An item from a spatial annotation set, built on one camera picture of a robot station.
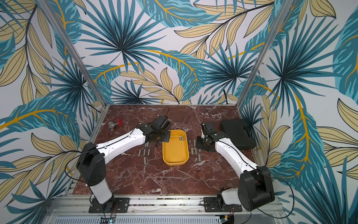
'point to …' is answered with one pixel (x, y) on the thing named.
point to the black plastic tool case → (239, 132)
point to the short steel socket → (189, 141)
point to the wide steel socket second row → (192, 150)
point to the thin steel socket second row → (196, 150)
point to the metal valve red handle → (111, 124)
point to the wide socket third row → (199, 157)
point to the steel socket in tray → (181, 138)
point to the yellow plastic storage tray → (175, 152)
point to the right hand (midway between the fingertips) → (198, 144)
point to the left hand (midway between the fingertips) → (166, 137)
